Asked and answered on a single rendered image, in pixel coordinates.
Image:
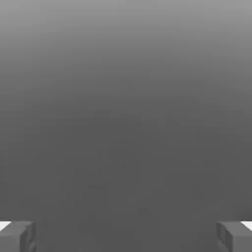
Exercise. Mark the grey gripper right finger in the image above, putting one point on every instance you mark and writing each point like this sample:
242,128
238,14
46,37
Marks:
238,236

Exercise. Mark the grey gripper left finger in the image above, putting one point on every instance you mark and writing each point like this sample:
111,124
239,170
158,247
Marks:
13,236

